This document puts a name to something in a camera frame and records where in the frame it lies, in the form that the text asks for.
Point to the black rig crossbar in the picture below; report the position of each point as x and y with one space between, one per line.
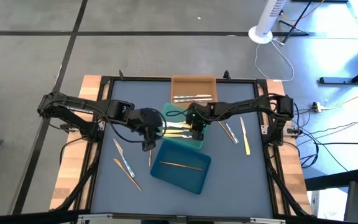
26 217

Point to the green plastic bin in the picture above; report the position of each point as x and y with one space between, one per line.
174 113

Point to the blue plastic bin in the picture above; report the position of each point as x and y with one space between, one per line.
179 180

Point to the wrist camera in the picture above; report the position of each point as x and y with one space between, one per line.
198 135
148 145

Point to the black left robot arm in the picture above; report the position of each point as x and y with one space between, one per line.
73 107

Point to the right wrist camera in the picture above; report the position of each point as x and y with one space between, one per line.
198 135

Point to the blue-grey table mat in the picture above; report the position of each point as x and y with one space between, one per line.
135 90

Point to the silver frame bracket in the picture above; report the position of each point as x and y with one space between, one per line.
264 129
102 126

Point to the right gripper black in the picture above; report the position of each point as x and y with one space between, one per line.
197 115

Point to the black tripod stand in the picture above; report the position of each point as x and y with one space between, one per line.
294 26

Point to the white power strip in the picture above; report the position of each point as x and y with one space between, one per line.
316 107

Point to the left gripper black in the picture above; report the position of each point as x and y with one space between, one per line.
149 123

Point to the orange plastic bin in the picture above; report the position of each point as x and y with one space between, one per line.
194 85

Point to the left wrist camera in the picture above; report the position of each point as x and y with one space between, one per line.
148 145

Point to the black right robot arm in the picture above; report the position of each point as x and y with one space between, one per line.
244 107

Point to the silver aluminium extrusion bar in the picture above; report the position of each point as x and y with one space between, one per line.
267 221
95 216

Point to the black table frame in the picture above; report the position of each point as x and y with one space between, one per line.
141 79

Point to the black desk base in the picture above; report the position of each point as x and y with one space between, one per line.
337 81

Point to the white tower fan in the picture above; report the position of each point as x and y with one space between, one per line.
267 18

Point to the black desk foot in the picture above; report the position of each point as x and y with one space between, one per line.
334 180

